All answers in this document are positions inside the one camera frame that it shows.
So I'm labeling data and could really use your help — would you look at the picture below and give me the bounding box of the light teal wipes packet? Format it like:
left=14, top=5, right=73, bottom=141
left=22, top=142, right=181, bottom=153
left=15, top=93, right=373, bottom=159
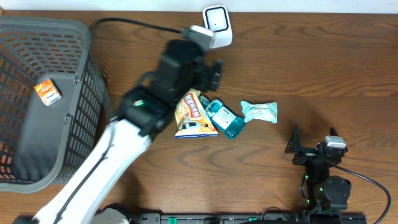
left=241, top=101, right=278, bottom=124

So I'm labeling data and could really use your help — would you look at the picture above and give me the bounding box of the yellow red snack bag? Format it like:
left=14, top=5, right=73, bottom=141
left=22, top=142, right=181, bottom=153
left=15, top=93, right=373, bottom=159
left=175, top=89, right=218, bottom=139

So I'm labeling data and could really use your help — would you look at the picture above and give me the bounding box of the teal mouthwash bottle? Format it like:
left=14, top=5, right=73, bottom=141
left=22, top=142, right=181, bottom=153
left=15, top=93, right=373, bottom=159
left=198, top=95, right=246, bottom=139

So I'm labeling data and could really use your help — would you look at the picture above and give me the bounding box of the small orange box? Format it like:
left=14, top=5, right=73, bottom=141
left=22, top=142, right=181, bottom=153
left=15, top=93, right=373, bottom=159
left=34, top=79, right=62, bottom=106

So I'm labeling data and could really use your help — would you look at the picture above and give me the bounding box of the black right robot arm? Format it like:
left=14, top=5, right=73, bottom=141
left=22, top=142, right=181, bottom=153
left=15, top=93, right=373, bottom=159
left=285, top=126, right=351, bottom=212

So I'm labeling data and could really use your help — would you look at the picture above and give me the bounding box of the white barcode scanner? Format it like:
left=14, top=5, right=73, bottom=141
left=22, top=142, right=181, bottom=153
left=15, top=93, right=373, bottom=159
left=202, top=4, right=233, bottom=49

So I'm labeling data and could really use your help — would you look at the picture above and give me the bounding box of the grey plastic shopping basket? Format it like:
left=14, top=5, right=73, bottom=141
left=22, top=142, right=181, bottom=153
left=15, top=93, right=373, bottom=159
left=1, top=16, right=106, bottom=194

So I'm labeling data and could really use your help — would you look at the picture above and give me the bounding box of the black right camera cable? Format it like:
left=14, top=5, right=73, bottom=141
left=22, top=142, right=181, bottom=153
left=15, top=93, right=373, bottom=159
left=332, top=163, right=392, bottom=224

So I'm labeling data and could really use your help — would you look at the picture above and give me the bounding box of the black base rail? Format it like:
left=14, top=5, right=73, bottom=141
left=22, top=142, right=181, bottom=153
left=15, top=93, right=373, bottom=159
left=96, top=212, right=368, bottom=224

